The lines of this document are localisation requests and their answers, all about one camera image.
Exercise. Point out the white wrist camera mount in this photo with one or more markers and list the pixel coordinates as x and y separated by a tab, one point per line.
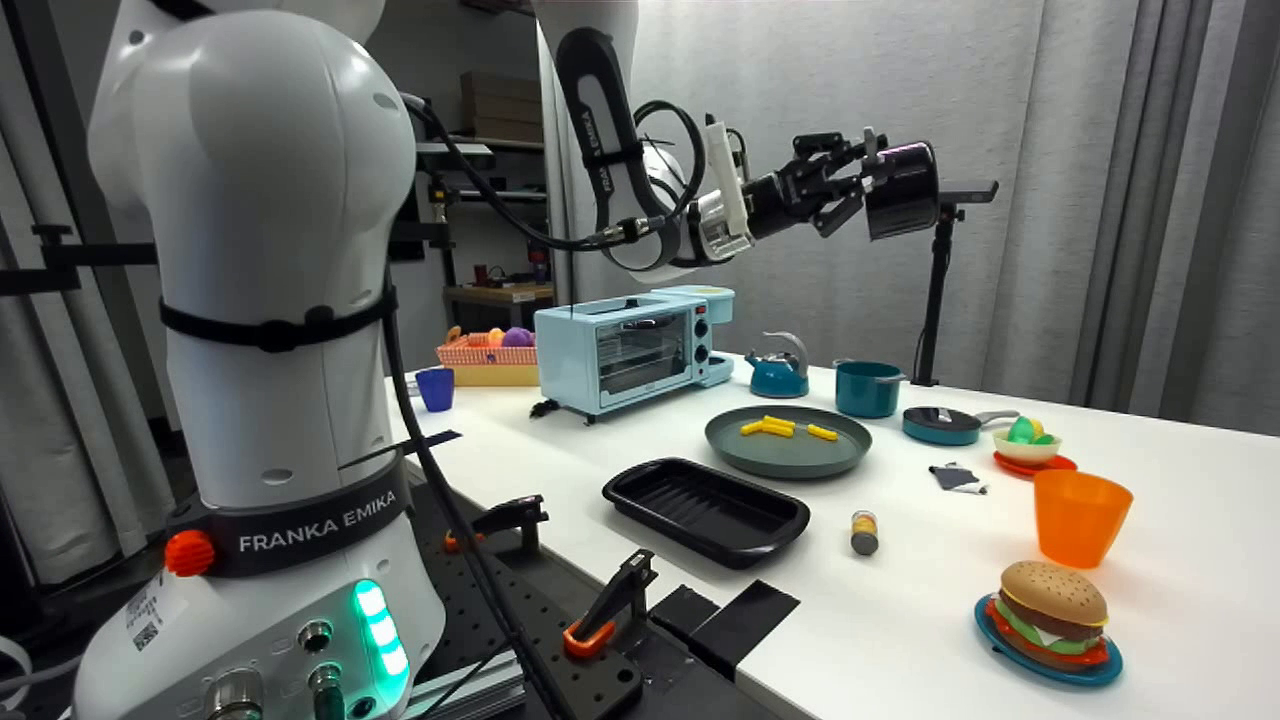
727	203

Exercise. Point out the teal toy frying pan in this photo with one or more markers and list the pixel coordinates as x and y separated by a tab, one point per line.
947	426

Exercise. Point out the brown cardboard box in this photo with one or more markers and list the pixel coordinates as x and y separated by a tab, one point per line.
502	106

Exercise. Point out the light blue toaster oven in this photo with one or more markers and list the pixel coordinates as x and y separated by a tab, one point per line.
633	354

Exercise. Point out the orange plastic cup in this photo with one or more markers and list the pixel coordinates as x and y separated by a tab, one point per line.
1081	519

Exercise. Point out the black clamp with orange tip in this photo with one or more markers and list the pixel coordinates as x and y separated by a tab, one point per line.
507	521
606	604

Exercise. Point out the dark metal shelf rack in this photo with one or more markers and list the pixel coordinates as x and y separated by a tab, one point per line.
493	203

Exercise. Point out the toy hamburger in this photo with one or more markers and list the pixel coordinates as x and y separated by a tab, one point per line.
1055	604

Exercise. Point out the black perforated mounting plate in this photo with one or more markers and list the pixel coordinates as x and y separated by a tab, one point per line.
533	625

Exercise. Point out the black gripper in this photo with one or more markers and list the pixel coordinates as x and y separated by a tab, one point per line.
792	195

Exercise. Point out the purple toy piece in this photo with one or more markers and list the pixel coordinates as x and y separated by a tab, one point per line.
518	339

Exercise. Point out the small yellow toy can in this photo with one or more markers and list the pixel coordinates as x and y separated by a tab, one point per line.
865	535

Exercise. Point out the black tape strip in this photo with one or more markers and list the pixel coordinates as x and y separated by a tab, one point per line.
430	440

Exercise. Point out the black tripod stand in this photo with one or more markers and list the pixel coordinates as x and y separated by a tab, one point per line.
943	293

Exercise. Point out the yellow toy potato chip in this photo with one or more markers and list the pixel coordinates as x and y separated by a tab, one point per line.
820	434
775	421
755	431

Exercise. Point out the small teal toy plate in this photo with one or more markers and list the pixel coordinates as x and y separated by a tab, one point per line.
1055	667

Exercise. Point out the blue plastic cup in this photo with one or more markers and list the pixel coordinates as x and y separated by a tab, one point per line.
432	388

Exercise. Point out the pink toy tray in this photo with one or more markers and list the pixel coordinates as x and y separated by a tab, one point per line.
487	366

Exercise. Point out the teal toy pot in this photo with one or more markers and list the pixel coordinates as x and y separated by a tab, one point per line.
865	388

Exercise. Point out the grey round plate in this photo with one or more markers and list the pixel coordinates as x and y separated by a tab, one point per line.
786	458

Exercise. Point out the black tape patch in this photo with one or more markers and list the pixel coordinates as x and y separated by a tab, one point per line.
741	625

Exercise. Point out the grey curtain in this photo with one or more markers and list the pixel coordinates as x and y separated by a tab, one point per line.
1172	203

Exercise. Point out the small red toy plate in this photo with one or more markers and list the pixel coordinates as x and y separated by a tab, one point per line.
1035	465

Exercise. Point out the teal toy kettle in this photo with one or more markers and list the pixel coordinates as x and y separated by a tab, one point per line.
777	376

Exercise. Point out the black rectangular ridged tray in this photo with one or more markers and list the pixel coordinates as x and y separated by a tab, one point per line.
704	511

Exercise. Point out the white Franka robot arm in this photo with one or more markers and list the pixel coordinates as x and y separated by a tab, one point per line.
254	203

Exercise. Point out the aluminium extrusion bar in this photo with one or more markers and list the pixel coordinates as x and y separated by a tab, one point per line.
464	691

